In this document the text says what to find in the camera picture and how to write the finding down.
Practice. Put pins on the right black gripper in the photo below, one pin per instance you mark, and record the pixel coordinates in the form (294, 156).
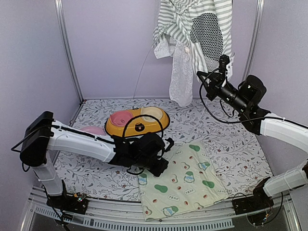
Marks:
(212, 87)

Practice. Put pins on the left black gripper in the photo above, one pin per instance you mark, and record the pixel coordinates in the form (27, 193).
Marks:
(158, 171)

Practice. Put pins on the striped fabric pet tent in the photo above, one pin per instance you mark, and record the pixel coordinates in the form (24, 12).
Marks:
(195, 33)

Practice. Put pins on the avocado print cushion mat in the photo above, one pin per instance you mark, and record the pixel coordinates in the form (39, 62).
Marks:
(189, 183)

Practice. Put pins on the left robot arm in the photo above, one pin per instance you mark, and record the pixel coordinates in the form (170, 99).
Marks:
(47, 134)

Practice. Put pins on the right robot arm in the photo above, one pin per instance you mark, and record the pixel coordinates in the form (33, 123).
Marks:
(277, 134)

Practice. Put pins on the yellow double pet feeder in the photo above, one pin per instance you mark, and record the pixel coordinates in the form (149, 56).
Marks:
(137, 126)

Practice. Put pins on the cream bowl in feeder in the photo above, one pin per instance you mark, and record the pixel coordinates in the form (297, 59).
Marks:
(151, 114)

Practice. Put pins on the pink bowl in feeder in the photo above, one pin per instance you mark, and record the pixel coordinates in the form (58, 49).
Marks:
(120, 118)

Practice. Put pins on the pink round plate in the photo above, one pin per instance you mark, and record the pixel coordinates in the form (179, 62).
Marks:
(94, 130)

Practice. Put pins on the floral table cloth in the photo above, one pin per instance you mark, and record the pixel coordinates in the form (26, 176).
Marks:
(235, 153)

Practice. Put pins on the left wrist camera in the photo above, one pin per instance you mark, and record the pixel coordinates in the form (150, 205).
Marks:
(169, 143)

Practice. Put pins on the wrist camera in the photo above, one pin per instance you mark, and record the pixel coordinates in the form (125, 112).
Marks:
(169, 143)
(224, 60)

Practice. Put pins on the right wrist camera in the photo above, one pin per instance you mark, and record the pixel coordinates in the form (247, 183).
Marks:
(224, 60)

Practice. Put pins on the right aluminium frame post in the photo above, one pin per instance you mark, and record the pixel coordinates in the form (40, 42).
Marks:
(254, 38)

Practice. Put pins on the aluminium frame post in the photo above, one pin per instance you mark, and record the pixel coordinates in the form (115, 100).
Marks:
(254, 38)
(63, 31)

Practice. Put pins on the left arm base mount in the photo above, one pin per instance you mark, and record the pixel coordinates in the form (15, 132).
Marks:
(77, 203)

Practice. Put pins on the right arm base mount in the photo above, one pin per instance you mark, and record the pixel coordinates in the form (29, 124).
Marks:
(257, 201)

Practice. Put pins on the left aluminium frame post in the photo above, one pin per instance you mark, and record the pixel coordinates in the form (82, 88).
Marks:
(63, 31)

